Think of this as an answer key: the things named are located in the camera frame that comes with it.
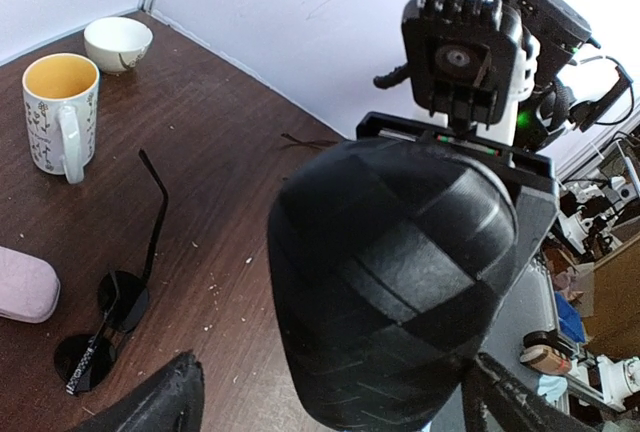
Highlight black glasses case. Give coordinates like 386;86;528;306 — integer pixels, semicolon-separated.
267;139;512;431

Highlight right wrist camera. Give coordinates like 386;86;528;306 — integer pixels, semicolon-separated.
373;0;540;146

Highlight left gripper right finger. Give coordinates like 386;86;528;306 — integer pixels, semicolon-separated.
461;352;593;432

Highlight tortoise frame glasses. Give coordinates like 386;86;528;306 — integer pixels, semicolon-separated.
280;133;338;150

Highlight black sunglasses dark lenses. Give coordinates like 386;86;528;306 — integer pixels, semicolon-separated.
53;149;169;396

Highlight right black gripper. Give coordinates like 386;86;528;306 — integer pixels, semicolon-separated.
356;112;559;277

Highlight pink glasses case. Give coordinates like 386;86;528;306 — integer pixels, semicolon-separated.
0;247;61;324

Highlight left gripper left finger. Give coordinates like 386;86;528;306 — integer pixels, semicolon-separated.
73;351;205;432

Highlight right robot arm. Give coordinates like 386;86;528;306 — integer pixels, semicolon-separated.
356;0;633;277

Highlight patterned mug yellow inside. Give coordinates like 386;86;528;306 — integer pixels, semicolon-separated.
22;53;100;184

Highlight white ceramic bowl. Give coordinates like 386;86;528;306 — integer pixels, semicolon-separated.
83;17;154;74

